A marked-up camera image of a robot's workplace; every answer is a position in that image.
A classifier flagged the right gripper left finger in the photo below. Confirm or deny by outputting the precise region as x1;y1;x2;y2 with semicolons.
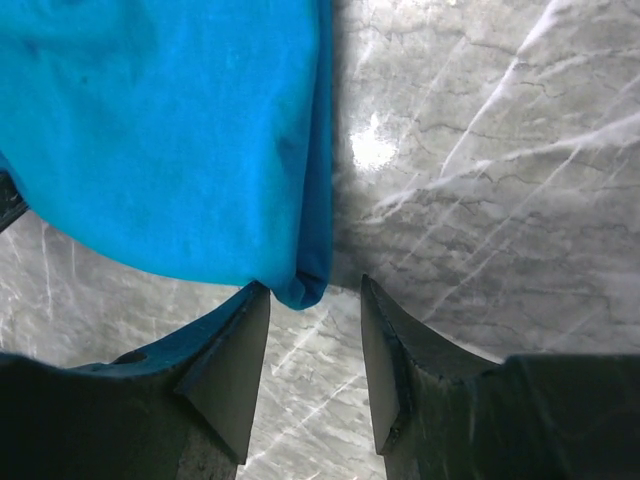
1;283;270;479

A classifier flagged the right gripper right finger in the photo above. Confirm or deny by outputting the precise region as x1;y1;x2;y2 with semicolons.
361;277;639;479

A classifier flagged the blue t shirt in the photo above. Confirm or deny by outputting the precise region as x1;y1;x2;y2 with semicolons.
1;1;332;310

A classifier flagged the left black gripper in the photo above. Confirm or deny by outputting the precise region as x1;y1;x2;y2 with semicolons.
0;172;28;232

